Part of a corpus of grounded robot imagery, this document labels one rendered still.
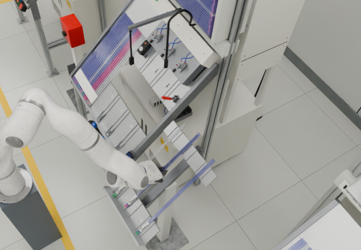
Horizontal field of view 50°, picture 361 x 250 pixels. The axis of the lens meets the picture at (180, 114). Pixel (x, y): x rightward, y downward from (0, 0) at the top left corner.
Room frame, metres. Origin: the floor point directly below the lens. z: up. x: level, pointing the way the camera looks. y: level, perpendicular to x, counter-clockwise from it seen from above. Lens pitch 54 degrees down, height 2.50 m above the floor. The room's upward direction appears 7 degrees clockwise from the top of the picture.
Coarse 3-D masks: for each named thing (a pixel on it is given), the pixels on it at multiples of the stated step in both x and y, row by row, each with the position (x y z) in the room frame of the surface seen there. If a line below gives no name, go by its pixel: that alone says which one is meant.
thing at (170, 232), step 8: (176, 184) 0.81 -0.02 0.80; (168, 192) 0.79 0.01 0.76; (160, 200) 0.81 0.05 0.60; (168, 200) 0.79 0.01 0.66; (160, 208) 0.81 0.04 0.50; (168, 208) 0.79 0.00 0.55; (160, 216) 0.80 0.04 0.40; (168, 216) 0.80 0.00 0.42; (160, 224) 0.80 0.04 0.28; (168, 224) 0.80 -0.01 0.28; (176, 224) 0.91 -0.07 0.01; (160, 232) 0.79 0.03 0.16; (168, 232) 0.81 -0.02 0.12; (176, 232) 0.85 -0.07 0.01; (152, 240) 0.78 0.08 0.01; (160, 240) 0.78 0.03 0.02; (168, 240) 0.80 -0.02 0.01; (176, 240) 0.80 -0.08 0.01; (184, 240) 0.81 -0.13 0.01; (152, 248) 0.73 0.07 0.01; (160, 248) 0.74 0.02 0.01; (168, 248) 0.74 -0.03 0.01; (176, 248) 0.75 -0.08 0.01
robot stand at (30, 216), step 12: (24, 168) 0.84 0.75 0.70; (36, 192) 0.73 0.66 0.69; (0, 204) 0.64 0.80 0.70; (12, 204) 0.65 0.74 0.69; (24, 204) 0.68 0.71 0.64; (36, 204) 0.71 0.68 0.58; (12, 216) 0.63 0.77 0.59; (24, 216) 0.66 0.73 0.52; (36, 216) 0.69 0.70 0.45; (48, 216) 0.73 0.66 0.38; (24, 228) 0.64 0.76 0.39; (36, 228) 0.67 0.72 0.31; (48, 228) 0.71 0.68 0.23; (36, 240) 0.65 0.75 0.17; (48, 240) 0.68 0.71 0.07
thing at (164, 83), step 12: (144, 0) 1.69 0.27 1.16; (132, 12) 1.66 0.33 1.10; (144, 12) 1.63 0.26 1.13; (156, 12) 1.59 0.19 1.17; (156, 24) 1.54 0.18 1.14; (144, 36) 1.51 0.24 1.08; (144, 60) 1.39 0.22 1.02; (156, 60) 1.36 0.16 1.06; (144, 72) 1.33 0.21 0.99; (156, 72) 1.31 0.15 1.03; (168, 72) 1.29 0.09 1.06; (204, 72) 1.23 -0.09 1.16; (156, 84) 1.25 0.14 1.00; (168, 84) 1.23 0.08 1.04; (180, 84) 1.21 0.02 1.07; (192, 84) 1.19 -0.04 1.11; (168, 96) 1.18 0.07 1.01; (180, 96) 1.16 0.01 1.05; (168, 108) 1.12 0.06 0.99
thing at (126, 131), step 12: (108, 96) 1.28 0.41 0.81; (120, 96) 1.26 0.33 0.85; (96, 108) 1.24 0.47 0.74; (108, 108) 1.22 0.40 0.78; (120, 108) 1.20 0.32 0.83; (108, 120) 1.16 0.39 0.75; (120, 120) 1.14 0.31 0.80; (132, 120) 1.12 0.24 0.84; (108, 132) 1.10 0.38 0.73; (120, 132) 1.08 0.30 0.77; (132, 132) 1.07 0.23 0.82; (144, 132) 1.05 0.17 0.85; (120, 144) 1.03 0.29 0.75; (132, 144) 1.01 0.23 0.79
